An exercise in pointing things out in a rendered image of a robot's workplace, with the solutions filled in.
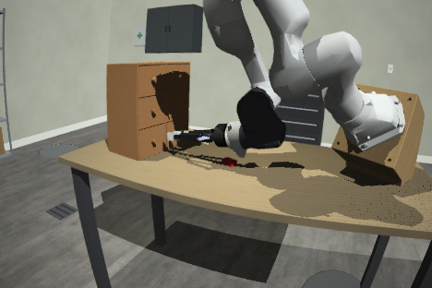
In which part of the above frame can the red nine-volt battery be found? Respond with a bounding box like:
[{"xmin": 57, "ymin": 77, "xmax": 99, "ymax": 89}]
[{"xmin": 222, "ymin": 157, "xmax": 237, "ymax": 167}]

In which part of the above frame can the small brown chest of drawers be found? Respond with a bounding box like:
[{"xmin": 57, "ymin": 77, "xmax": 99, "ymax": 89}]
[{"xmin": 106, "ymin": 62, "xmax": 190, "ymax": 161}]

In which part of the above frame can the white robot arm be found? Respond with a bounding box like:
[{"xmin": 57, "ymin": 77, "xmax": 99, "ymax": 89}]
[{"xmin": 203, "ymin": 0, "xmax": 405, "ymax": 158}]

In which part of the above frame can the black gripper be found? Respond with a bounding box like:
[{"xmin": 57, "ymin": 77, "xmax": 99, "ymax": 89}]
[{"xmin": 167, "ymin": 124, "xmax": 228, "ymax": 148}]

